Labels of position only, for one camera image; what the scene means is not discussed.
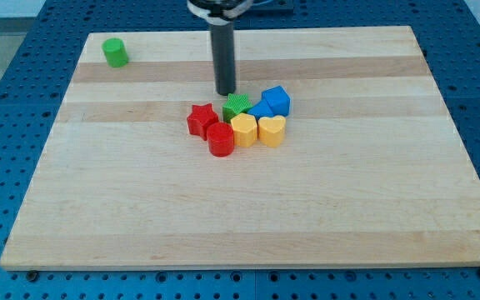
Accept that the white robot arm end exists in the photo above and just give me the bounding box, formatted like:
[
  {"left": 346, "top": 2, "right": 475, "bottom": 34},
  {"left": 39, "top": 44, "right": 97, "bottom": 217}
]
[{"left": 187, "top": 0, "right": 253, "bottom": 26}]

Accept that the green star block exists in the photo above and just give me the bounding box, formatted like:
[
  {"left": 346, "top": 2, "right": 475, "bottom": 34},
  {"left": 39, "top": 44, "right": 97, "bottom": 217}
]
[{"left": 222, "top": 93, "right": 253, "bottom": 123}]

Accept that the red star block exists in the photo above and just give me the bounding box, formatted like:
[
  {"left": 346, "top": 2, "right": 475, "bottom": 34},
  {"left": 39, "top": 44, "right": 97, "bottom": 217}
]
[{"left": 187, "top": 103, "right": 219, "bottom": 141}]

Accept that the red cylinder block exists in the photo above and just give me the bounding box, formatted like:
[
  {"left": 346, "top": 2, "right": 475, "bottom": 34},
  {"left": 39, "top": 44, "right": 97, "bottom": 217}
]
[{"left": 207, "top": 122, "right": 234, "bottom": 157}]

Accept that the yellow pentagon block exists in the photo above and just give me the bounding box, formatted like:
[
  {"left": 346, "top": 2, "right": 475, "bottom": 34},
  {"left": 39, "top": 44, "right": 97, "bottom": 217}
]
[{"left": 230, "top": 113, "right": 258, "bottom": 148}]

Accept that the yellow heart block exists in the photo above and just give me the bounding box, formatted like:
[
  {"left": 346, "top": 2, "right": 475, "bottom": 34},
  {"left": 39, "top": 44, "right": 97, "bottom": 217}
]
[{"left": 258, "top": 115, "right": 287, "bottom": 148}]

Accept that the blue triangle block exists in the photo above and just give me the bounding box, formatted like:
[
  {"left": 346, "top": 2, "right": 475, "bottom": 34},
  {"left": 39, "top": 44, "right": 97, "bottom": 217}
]
[{"left": 247, "top": 99, "right": 274, "bottom": 121}]

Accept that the blue cube block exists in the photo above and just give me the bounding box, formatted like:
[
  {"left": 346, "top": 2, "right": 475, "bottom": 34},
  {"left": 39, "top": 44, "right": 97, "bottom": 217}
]
[{"left": 262, "top": 86, "right": 291, "bottom": 117}]

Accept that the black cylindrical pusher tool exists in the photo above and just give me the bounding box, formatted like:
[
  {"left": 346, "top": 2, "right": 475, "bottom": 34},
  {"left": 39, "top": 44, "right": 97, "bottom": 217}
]
[{"left": 209, "top": 22, "right": 236, "bottom": 96}]

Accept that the wooden board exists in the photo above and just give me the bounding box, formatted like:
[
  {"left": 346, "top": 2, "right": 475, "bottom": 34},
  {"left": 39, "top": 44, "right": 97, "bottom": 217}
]
[{"left": 0, "top": 26, "right": 480, "bottom": 271}]

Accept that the green cylinder block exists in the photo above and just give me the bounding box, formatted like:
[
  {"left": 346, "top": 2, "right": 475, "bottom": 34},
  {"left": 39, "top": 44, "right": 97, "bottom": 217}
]
[{"left": 102, "top": 37, "right": 129, "bottom": 68}]

